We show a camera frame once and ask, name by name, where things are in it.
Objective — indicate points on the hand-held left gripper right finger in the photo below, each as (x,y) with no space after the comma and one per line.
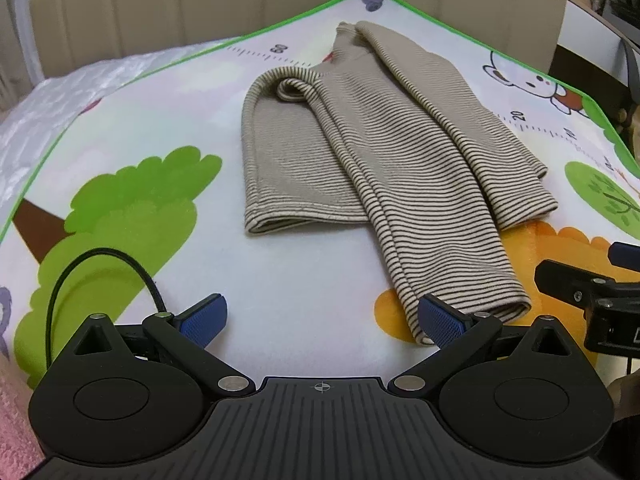
(442,322)

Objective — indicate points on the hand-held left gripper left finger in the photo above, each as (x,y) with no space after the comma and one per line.
(205,321)

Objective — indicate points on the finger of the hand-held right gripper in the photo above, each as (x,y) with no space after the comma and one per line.
(565,280)
(627,254)

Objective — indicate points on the beige striped sweater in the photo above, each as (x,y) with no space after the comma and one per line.
(400,160)

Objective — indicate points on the black desk leg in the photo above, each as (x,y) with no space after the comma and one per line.
(632,75)

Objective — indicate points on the printed cartoon play mat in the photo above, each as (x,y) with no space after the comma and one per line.
(150,120)

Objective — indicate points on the pink cloth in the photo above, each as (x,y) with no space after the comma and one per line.
(15,420)

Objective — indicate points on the white desk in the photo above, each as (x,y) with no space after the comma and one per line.
(585,35)

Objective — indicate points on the white bedsheet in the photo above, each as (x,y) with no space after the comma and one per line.
(50,110)

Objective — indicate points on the beige padded headboard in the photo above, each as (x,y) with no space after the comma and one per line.
(200,0)

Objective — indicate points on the grey curtain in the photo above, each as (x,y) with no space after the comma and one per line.
(15,35)

